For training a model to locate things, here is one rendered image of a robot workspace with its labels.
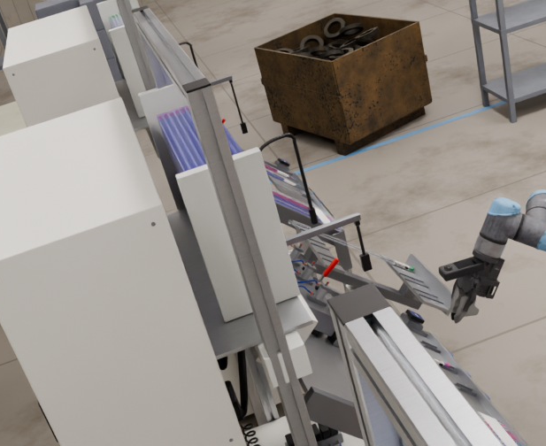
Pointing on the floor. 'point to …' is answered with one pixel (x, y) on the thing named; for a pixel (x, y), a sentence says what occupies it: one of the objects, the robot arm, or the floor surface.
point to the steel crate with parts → (346, 78)
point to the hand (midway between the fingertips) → (453, 317)
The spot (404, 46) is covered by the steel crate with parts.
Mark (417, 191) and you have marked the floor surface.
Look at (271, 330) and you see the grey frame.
